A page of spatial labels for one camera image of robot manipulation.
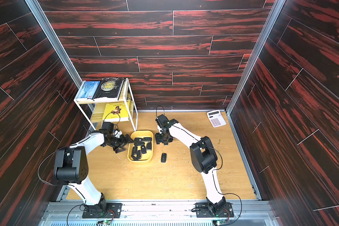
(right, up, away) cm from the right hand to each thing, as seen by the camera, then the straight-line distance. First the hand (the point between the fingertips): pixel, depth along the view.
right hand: (163, 139), depth 96 cm
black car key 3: (-20, -8, -1) cm, 22 cm away
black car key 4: (0, -12, -3) cm, 12 cm away
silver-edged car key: (-17, -10, -3) cm, 20 cm away
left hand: (-22, -3, -2) cm, 22 cm away
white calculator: (+43, +15, +18) cm, 49 cm away
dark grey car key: (-11, -5, +4) cm, 12 cm away
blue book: (-46, +32, -10) cm, 57 cm away
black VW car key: (-14, -7, 0) cm, 15 cm away
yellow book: (-33, +20, 0) cm, 38 cm away
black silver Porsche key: (-12, 0, +5) cm, 13 cm away
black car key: (-19, -1, +5) cm, 19 cm away
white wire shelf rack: (-44, +21, +3) cm, 49 cm away
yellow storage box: (-11, -12, -3) cm, 17 cm away
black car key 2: (-17, -3, +3) cm, 18 cm away
